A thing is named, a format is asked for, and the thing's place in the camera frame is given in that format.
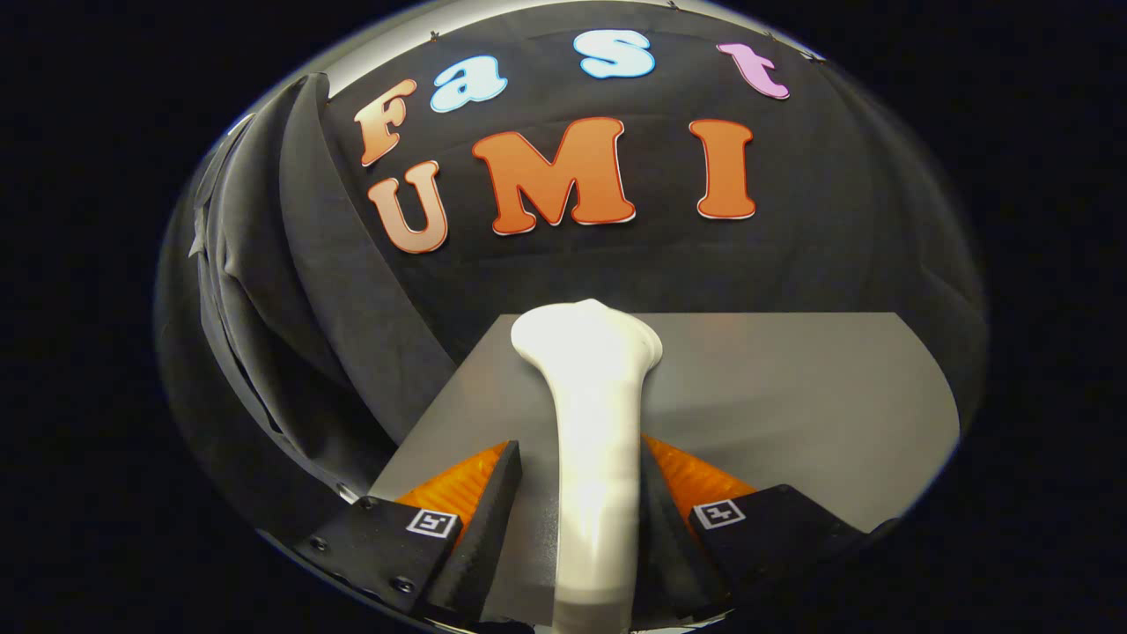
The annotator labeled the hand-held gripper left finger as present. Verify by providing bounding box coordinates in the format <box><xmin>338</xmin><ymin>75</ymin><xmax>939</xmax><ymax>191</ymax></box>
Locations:
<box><xmin>295</xmin><ymin>440</ymin><xmax>525</xmax><ymax>628</ymax></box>

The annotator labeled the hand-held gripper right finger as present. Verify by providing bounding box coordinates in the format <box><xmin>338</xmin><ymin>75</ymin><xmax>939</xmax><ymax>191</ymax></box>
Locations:
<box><xmin>636</xmin><ymin>436</ymin><xmax>883</xmax><ymax>622</ymax></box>

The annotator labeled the white garment steamer head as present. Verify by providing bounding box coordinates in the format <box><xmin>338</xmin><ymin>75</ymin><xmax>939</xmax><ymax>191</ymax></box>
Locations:
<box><xmin>511</xmin><ymin>299</ymin><xmax>664</xmax><ymax>634</ymax></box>

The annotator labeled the grey top beige cabinet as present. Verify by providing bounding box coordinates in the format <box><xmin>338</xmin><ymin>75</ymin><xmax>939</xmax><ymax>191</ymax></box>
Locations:
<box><xmin>368</xmin><ymin>311</ymin><xmax>961</xmax><ymax>628</ymax></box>

